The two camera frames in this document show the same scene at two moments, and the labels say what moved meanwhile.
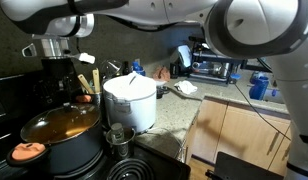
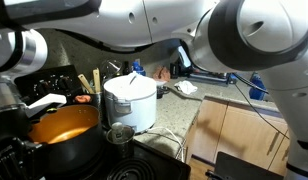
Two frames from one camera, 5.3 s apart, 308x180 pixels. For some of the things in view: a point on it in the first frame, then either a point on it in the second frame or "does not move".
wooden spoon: (96, 80) does not move
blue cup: (259, 81) does not move
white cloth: (186, 87) does not move
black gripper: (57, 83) to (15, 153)
